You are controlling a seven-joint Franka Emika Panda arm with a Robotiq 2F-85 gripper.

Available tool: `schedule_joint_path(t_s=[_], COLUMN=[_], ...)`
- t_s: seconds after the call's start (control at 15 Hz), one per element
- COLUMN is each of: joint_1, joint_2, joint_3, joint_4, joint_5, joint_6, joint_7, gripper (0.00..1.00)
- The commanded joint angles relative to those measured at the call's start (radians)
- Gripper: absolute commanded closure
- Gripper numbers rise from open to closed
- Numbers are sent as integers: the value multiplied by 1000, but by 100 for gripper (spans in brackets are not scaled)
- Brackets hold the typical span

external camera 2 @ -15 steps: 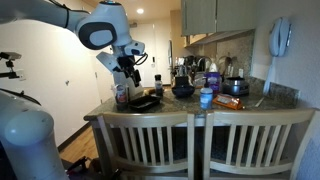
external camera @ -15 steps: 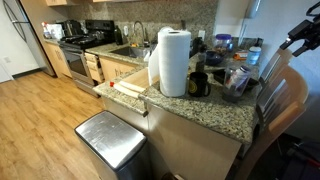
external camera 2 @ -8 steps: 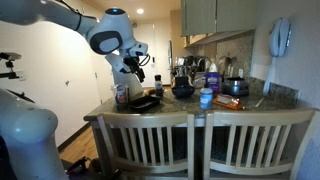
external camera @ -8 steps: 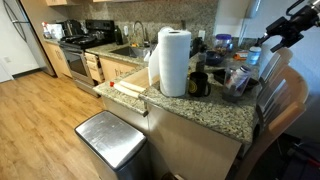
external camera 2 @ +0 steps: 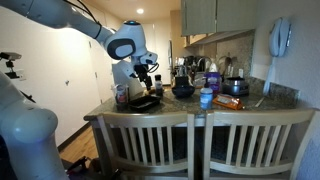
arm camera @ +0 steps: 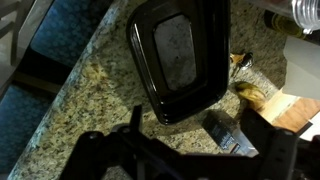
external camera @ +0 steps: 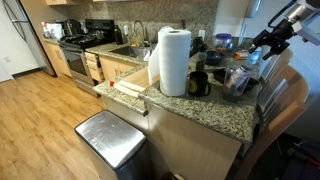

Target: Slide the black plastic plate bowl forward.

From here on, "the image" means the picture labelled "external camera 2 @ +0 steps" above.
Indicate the chrome kitchen faucet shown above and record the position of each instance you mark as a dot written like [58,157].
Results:
[203,61]

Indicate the pale upper kitchen cabinets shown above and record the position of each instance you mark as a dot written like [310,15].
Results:
[216,15]

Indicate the silver and black cooker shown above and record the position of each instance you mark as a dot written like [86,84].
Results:
[235,86]

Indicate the round ceiling light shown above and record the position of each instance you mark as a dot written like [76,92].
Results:
[140,11]

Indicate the utensil on counter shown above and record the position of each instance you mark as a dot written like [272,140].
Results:
[260,101]

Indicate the white wall phone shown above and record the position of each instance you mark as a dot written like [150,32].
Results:
[279,36]

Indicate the wooden chair with slatted back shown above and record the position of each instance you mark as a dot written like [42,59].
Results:
[146,119]
[260,118]

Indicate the dark round pot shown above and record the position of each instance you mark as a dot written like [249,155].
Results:
[183,88]

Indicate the white wall outlet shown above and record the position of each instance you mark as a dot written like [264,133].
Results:
[240,73]

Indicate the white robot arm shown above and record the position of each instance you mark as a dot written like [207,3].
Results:
[128,38]

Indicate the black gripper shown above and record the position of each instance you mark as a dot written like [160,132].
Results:
[141,72]

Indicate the blue and white pump bottle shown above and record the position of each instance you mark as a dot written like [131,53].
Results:
[206,98]

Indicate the purple package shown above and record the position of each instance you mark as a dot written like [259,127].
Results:
[214,81]

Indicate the dark bottle with black cap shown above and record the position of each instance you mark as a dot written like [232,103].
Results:
[158,86]

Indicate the red and black floor item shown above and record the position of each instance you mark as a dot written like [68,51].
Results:
[80,165]

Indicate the orange snack packet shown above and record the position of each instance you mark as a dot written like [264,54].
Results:
[228,101]

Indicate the black plastic plate bowl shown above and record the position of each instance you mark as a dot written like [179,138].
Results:
[145,102]

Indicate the can with red label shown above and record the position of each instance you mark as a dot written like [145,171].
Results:
[122,94]

